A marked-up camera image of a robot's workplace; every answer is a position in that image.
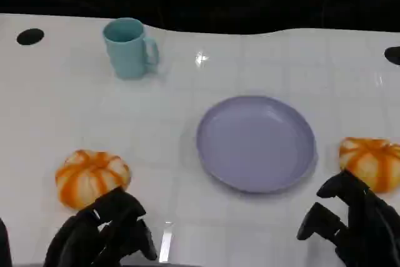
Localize orange and white bread roll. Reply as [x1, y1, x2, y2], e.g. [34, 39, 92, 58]
[55, 149, 131, 210]
[339, 137, 400, 193]

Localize pale green mug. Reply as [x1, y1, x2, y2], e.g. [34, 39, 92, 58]
[102, 18, 160, 79]

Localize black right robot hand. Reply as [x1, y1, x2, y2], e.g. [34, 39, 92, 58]
[296, 169, 400, 267]

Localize black table cable hole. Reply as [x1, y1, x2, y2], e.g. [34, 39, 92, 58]
[16, 28, 45, 46]
[384, 46, 400, 66]

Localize lilac plate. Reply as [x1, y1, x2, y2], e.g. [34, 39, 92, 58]
[196, 94, 318, 194]

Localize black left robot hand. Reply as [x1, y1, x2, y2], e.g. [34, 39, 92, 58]
[43, 187, 158, 267]

